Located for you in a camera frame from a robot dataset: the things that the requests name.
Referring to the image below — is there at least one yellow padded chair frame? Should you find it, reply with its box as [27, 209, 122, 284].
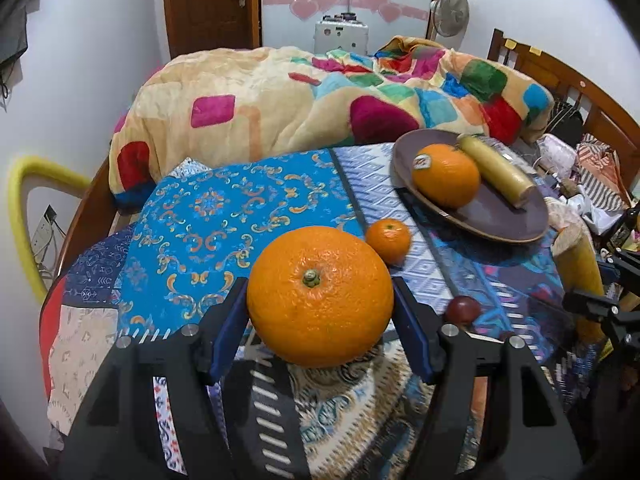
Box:
[7, 156, 94, 306]

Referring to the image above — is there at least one brown plate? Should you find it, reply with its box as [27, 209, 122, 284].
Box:
[391, 129, 550, 245]

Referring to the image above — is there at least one small tangerine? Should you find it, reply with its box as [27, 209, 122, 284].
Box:
[365, 218, 412, 266]

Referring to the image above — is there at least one electric fan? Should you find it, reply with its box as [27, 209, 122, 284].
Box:
[429, 0, 471, 39]

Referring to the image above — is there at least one striped fabric bag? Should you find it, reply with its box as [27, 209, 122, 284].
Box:
[575, 132, 632, 207]

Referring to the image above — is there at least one black bag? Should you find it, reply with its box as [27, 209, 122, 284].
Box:
[547, 101, 584, 136]

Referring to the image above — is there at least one dark hanging cloth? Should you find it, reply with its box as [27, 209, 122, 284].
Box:
[0, 0, 32, 69]

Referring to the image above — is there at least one small red plum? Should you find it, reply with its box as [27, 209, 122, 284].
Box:
[444, 295, 484, 326]

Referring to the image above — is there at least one large orange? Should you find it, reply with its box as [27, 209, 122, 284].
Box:
[246, 226, 395, 369]

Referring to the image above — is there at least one orange with sticker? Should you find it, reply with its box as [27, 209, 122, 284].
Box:
[411, 143, 481, 210]

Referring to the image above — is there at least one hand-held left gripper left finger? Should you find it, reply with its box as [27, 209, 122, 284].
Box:
[59, 277, 250, 480]

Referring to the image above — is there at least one wooden bed footboard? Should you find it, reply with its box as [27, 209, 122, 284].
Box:
[39, 159, 132, 311]

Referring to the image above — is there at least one wooden bed headboard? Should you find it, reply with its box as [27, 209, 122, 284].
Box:
[487, 28, 640, 181]

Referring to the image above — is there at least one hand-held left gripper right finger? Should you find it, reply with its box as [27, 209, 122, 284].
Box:
[393, 276, 585, 480]

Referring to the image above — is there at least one pale pink cloth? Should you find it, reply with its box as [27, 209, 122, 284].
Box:
[537, 132, 581, 167]

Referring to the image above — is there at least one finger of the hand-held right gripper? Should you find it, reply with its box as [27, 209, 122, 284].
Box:
[562, 287, 640, 352]
[596, 247, 640, 302]

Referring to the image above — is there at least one colourful patch blanket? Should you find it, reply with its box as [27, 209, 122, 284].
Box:
[109, 36, 556, 209]

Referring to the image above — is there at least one white appliance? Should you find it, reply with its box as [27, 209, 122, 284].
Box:
[313, 11, 371, 56]

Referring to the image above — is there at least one yellow banana piece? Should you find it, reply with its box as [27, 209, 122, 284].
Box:
[457, 133, 537, 207]
[551, 222, 609, 345]

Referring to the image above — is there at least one brown wooden door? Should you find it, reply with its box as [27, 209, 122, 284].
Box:
[162, 0, 263, 59]

